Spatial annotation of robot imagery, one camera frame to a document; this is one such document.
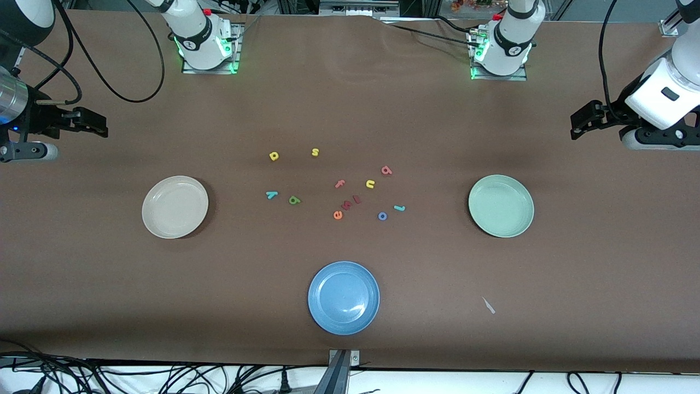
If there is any beige round plate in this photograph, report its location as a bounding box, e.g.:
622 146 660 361
142 175 209 240

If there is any green round plate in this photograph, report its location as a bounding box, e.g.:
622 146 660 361
468 174 535 239

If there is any brown table cover sheet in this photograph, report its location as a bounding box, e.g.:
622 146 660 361
0 10 700 374

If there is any grey device behind table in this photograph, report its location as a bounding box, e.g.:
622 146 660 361
319 0 401 18

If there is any blue round plate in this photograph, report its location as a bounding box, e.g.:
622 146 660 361
307 260 381 336

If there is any long black left arm cable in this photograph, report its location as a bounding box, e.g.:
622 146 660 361
598 0 625 118

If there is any long black arm cable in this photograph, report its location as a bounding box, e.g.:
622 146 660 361
52 0 166 103
598 0 625 118

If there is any long black right arm cable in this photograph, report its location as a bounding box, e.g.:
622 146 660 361
52 0 166 103

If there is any aluminium table frame corner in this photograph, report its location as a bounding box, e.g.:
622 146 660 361
659 0 692 38

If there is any black cable on table cover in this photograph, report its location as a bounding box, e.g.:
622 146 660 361
383 15 482 50

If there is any grey metal camera mount bracket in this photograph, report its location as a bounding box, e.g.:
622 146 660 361
328 349 361 394

